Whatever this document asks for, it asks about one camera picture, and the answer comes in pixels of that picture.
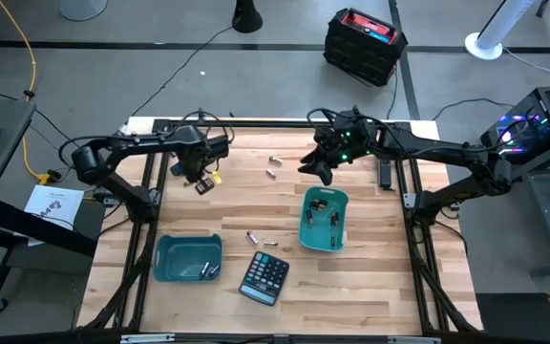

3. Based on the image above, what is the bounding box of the silver metal hinge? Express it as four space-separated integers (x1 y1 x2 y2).
120 333 176 344
388 335 442 344

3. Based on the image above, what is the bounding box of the black mat with hazard stripes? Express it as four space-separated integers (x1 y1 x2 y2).
475 291 550 343

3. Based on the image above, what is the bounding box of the black desk calculator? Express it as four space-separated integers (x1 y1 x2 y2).
238 250 291 308

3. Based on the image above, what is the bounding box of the white paper sheet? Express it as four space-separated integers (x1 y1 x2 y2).
23 184 85 231

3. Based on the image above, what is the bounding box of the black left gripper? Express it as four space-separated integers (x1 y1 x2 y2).
186 136 231 196

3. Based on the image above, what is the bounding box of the black flashlight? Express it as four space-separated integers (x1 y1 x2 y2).
378 160 393 190

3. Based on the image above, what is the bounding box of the grey round stand base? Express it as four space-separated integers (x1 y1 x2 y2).
58 0 109 22

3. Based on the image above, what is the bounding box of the teal plastic bin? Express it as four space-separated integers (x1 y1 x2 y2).
297 185 350 253
153 233 224 284

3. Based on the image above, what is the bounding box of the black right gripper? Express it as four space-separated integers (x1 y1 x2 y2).
297 124 352 187

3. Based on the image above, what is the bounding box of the yellow extension cable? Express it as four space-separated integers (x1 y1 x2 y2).
0 0 43 183

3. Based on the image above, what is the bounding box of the black stand base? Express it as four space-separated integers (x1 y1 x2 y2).
231 0 264 34

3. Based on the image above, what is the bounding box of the black aluminium table frame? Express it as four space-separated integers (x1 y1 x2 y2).
76 117 484 344

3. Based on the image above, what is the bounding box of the grey metal stand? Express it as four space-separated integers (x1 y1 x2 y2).
503 138 550 279

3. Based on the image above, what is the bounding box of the black floor cable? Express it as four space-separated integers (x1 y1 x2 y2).
130 26 233 118

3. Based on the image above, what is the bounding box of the yellow plug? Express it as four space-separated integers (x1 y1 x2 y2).
35 169 62 186

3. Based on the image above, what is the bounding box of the black red battery case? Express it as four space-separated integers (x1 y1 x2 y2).
323 7 409 88

